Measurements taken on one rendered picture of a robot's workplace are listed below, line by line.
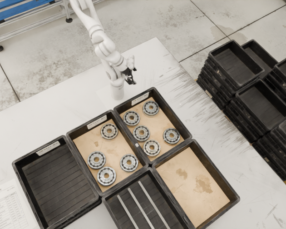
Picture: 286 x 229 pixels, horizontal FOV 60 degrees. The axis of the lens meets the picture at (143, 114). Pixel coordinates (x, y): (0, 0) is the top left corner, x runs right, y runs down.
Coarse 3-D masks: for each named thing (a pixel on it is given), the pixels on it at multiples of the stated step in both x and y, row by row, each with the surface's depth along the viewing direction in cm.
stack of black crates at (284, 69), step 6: (282, 60) 214; (276, 66) 211; (282, 66) 225; (270, 72) 221; (276, 72) 214; (282, 72) 209; (264, 78) 231; (270, 78) 221; (276, 78) 217; (282, 78) 212; (270, 84) 226; (276, 84) 219; (282, 84) 214; (276, 90) 223; (282, 90) 218; (282, 96) 221
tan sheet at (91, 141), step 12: (108, 120) 153; (96, 132) 149; (108, 132) 150; (120, 132) 150; (84, 144) 145; (96, 144) 146; (108, 144) 146; (120, 144) 147; (84, 156) 142; (108, 156) 143; (120, 156) 144; (120, 168) 141; (96, 180) 137; (120, 180) 138
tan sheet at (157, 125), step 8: (160, 112) 158; (144, 120) 155; (152, 120) 155; (160, 120) 155; (168, 120) 156; (128, 128) 152; (152, 128) 153; (160, 128) 153; (152, 136) 150; (160, 136) 151; (160, 144) 148; (176, 144) 149; (160, 152) 146; (152, 160) 144
